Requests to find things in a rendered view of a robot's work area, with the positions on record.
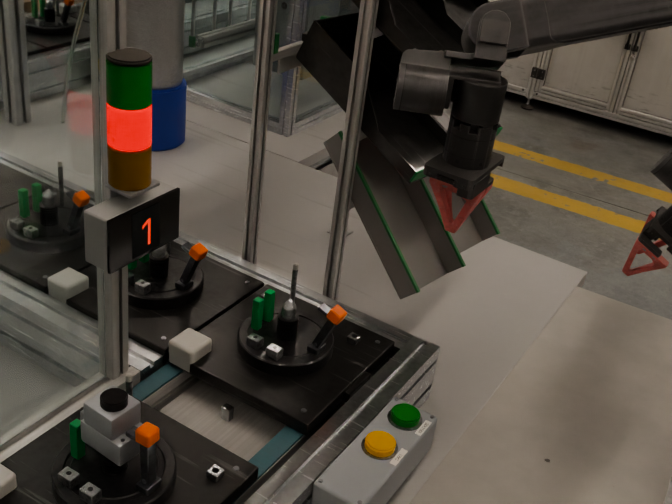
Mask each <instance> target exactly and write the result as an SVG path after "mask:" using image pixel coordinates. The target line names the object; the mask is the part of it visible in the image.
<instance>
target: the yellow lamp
mask: <svg viewBox="0 0 672 504"><path fill-rule="evenodd" d="M107 157H108V183H109V185H111V186H112V187H113V188H115V189H118V190H122V191H139V190H142V189H145V188H147V187H148V186H150V184H151V171H152V144H151V146H150V147H149V148H147V149H145V150H142V151H136V152H125V151H119V150H116V149H114V148H112V147H110V146H109V145H108V143H107Z"/></svg>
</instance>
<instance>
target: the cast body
mask: <svg viewBox="0 0 672 504"><path fill-rule="evenodd" d="M83 405H84V409H83V410H82V411H80V420H81V422H80V423H81V439H82V441H83V442H85V443H86V444H88V445H89V446H91V447H92V448H93V449H95V450H96V451H98V452H99V453H101V454H102V455H104V456H105V457H106V458H108V459H109V460H111V461H112V462H114V463H115V464H116V465H118V466H122V465H123V464H125V463H126V462H127V461H129V460H130V459H132V458H133V457H134V456H136V455H137V454H139V453H140V444H139V443H137V442H136V441H134V440H132V439H131V438H129V437H127V436H126V431H128V430H129V429H130V428H132V427H133V426H136V427H140V426H141V425H142V423H141V422H140V421H141V403H140V401H138V400H137V399H135V398H134V397H132V396H130V395H129V394H127V392H126V391H124V390H122V389H120V388H118V387H116V386H115V385H111V386H109V387H108V388H106V389H105V390H103V391H101V392H100V393H98V394H96V395H95V396H93V397H92V398H90V399H88V400H87V401H85V402H84V404H83Z"/></svg>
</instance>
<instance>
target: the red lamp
mask: <svg viewBox="0 0 672 504"><path fill-rule="evenodd" d="M106 104H107V143H108V145H109V146H110V147H112V148H114V149H116V150H119V151H125V152H136V151H142V150H145V149H147V148H149V147H150V146H151V144H152V104H151V105H150V106H149V107H147V108H145V109H141V110H122V109H117V108H114V107H112V106H110V105H109V104H108V103H106Z"/></svg>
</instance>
